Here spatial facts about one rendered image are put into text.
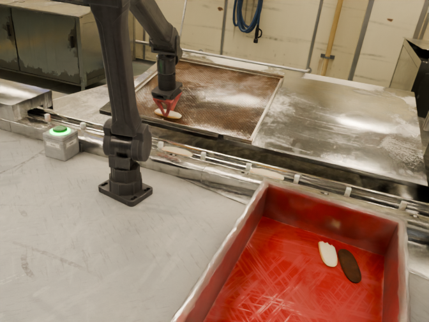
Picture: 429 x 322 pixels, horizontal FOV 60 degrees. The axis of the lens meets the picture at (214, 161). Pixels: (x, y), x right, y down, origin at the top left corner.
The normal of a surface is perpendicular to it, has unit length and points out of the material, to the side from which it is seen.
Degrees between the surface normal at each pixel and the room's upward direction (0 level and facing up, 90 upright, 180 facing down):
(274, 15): 90
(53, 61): 90
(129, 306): 0
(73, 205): 0
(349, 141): 10
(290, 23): 90
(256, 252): 0
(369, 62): 90
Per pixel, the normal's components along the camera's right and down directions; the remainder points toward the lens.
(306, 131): 0.04, -0.79
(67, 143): 0.94, 0.23
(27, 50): -0.33, 0.43
